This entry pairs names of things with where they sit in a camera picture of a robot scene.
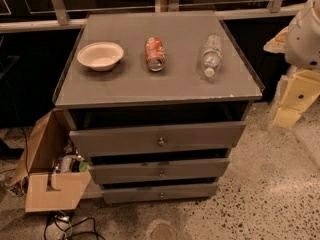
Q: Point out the grey top drawer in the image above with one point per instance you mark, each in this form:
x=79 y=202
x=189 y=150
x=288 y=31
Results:
x=157 y=139

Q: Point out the grey bottom drawer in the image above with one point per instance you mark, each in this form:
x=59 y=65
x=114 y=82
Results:
x=158 y=193

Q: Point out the grey drawer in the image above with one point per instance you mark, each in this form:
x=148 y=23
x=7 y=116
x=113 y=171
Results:
x=158 y=193
x=158 y=171
x=157 y=139

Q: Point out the brown cardboard box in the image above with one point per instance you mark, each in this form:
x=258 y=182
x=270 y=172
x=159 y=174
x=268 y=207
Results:
x=49 y=191

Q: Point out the clear plastic water bottle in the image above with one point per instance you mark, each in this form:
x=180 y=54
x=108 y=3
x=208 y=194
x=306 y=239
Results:
x=211 y=59

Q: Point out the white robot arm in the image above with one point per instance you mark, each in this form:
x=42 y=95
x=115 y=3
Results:
x=300 y=44

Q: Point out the white paper bowl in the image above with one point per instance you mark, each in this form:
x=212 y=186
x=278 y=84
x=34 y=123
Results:
x=100 y=56

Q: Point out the metal railing frame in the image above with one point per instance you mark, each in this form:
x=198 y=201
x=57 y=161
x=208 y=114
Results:
x=44 y=15

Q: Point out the grey middle drawer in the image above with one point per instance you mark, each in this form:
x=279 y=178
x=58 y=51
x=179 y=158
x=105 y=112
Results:
x=158 y=171

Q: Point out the items inside cardboard box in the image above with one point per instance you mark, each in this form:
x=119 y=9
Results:
x=70 y=161

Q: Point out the grey drawer cabinet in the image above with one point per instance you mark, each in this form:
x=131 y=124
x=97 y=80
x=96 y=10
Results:
x=131 y=95

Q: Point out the orange soda can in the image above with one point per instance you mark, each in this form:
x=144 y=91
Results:
x=154 y=53

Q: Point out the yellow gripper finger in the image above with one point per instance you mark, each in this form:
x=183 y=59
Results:
x=302 y=90

